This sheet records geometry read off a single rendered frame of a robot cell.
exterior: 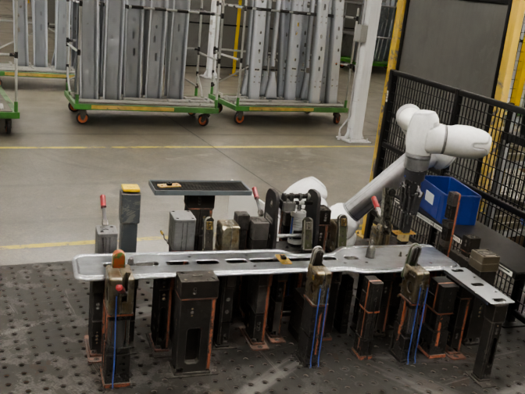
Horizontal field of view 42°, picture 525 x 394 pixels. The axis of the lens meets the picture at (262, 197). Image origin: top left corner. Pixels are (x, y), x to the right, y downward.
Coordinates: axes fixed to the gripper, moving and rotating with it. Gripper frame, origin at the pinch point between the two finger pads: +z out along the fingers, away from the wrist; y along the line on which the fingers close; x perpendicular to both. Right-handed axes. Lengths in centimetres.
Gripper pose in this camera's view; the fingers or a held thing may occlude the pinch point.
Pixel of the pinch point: (405, 222)
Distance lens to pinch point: 257.0
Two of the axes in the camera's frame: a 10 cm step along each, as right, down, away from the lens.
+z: -1.1, 9.5, 3.0
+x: -9.4, 0.0, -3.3
